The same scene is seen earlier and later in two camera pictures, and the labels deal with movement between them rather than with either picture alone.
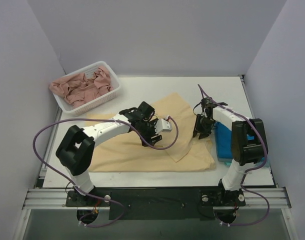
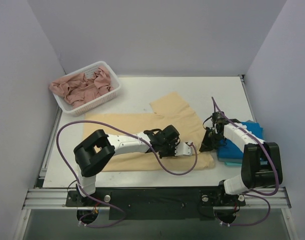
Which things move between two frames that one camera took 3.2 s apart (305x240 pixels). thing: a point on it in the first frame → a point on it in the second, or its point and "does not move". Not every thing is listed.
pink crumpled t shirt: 77,88 does not move
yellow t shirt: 178,149 does not move
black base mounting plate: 158,203 does not move
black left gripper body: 149,132 → 169,144
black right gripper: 202,123 → 208,137
